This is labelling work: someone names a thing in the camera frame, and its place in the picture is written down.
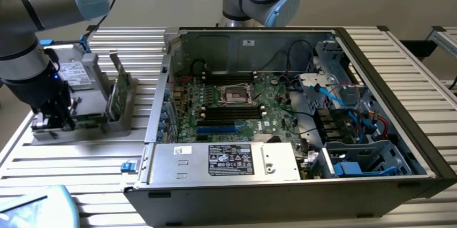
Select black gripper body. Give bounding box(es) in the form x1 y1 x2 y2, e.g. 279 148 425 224
3 73 72 115

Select green RAM stick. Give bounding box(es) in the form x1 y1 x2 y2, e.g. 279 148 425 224
74 115 108 130

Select black RAM slot bank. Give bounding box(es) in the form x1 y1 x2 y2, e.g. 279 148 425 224
204 71 259 85
200 104 268 120

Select hard disk with white label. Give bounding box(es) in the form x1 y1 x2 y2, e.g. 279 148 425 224
56 60 96 91

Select grey parts rack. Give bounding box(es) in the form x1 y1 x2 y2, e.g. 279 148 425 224
31 49 142 146

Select green graphics card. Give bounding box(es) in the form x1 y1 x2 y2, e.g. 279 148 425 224
106 49 131 122

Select silver power supply with label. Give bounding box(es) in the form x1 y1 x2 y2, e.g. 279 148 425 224
146 142 301 183

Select black expansion slot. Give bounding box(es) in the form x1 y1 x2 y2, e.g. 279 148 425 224
197 119 237 127

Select blue expansion slot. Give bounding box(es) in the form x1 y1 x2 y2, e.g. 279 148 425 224
195 126 237 134

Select silver chipset heat sink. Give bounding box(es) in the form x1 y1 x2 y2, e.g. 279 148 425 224
255 134 284 143

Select green Dell motherboard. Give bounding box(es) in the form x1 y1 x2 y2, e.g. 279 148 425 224
171 72 305 143

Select black open PC case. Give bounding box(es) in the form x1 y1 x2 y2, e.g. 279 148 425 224
123 26 457 226

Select metal drive cage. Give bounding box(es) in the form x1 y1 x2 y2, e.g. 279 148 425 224
297 39 365 107

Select black case fan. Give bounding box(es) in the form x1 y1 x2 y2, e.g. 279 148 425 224
313 108 359 143

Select grey disk bay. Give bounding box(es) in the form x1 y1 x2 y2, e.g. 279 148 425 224
323 139 427 179

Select CPU socket with metal frame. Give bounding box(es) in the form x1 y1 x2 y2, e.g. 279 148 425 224
215 84 255 105

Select black wire loop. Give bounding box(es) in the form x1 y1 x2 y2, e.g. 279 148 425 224
257 39 316 74

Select light blue SATA wire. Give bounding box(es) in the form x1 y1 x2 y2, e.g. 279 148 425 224
313 84 376 143

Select red wire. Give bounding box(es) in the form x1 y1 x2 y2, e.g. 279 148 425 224
371 110 391 135

